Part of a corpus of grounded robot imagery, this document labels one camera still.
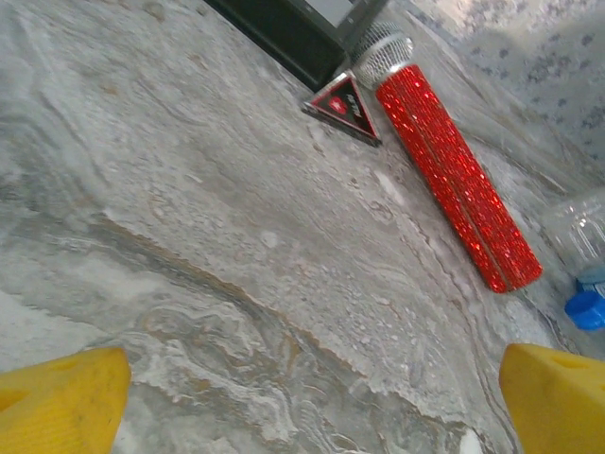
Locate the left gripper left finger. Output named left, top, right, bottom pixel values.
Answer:
left=0, top=347, right=132, bottom=454

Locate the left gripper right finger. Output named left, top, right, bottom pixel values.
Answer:
left=499, top=343, right=605, bottom=454

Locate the clear bottle blue label blue cap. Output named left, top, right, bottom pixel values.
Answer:
left=541, top=188, right=605, bottom=332

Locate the red glitter microphone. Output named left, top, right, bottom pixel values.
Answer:
left=349, top=21, right=545, bottom=294

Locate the black red triangular box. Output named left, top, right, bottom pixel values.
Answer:
left=301, top=70, right=384, bottom=148

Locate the black grey chessboard box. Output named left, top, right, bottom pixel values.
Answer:
left=202, top=0, right=393, bottom=94

